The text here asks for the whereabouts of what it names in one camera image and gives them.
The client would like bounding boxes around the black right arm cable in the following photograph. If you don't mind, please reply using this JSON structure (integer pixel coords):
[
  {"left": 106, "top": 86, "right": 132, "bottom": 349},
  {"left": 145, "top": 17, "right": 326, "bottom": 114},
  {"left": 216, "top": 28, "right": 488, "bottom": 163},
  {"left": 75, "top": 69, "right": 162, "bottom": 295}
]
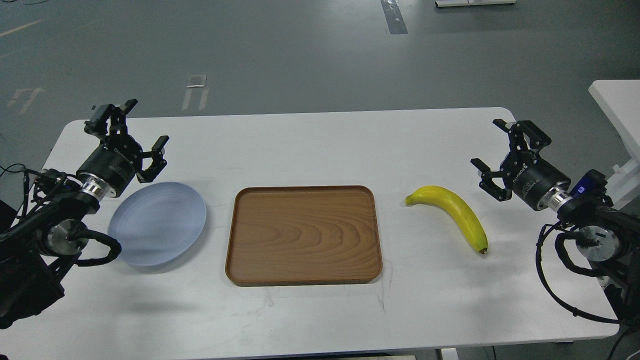
[{"left": 535, "top": 223, "right": 632, "bottom": 326}]

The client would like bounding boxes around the white side table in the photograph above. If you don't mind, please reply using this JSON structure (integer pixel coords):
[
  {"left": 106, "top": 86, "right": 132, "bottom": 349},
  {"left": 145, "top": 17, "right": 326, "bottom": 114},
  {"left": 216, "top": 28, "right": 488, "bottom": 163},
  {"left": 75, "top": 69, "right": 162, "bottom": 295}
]
[{"left": 589, "top": 79, "right": 640, "bottom": 209}]

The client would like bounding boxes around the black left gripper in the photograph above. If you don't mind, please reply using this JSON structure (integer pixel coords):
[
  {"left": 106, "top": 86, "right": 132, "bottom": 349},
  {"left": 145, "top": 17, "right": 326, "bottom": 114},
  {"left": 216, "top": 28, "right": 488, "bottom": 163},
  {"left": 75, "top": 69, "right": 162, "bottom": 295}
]
[{"left": 76, "top": 99, "right": 170, "bottom": 199}]

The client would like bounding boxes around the brown wooden tray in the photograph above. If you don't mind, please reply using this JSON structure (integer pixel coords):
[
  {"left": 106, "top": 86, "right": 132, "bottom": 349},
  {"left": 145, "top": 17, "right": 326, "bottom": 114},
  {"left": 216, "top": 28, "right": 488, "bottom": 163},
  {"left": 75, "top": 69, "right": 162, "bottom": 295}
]
[{"left": 225, "top": 185, "right": 383, "bottom": 287}]

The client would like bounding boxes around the light blue plate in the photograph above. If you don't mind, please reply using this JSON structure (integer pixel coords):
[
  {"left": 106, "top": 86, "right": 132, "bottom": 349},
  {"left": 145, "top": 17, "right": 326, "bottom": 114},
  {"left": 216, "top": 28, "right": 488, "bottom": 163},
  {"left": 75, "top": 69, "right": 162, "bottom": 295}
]
[{"left": 107, "top": 182, "right": 207, "bottom": 267}]

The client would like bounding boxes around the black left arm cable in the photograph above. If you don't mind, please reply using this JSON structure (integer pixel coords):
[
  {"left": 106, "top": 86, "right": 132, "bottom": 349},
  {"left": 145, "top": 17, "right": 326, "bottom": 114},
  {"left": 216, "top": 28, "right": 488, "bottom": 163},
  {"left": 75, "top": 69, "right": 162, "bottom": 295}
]
[{"left": 0, "top": 163, "right": 51, "bottom": 221}]

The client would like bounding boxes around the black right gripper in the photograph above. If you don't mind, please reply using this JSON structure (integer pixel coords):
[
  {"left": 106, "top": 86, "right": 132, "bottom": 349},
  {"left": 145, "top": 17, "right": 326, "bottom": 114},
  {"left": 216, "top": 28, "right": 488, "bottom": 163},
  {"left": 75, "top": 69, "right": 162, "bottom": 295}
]
[{"left": 470, "top": 119, "right": 570, "bottom": 211}]

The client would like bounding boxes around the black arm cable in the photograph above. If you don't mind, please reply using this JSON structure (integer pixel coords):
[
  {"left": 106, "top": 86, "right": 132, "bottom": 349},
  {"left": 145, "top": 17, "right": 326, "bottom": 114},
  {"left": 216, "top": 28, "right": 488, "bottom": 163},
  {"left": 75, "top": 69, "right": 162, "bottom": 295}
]
[
  {"left": 0, "top": 163, "right": 51, "bottom": 221},
  {"left": 535, "top": 223, "right": 632, "bottom": 326}
]

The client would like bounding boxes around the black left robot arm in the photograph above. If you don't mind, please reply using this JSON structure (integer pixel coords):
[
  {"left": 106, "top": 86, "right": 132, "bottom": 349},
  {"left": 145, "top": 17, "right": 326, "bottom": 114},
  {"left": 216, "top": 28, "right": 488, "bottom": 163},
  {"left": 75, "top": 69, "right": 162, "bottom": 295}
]
[{"left": 0, "top": 98, "right": 169, "bottom": 330}]

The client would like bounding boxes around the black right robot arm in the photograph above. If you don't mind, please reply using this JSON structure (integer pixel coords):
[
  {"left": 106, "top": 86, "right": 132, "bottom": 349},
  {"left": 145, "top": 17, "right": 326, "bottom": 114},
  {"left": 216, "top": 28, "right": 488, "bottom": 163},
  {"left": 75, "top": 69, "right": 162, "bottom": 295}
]
[{"left": 470, "top": 119, "right": 639, "bottom": 331}]

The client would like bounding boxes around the yellow banana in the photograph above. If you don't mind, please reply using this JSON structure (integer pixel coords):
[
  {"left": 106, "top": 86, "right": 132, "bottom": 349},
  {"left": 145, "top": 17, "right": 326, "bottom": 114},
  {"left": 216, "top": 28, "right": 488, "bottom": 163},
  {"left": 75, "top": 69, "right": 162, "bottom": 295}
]
[{"left": 404, "top": 186, "right": 489, "bottom": 255}]

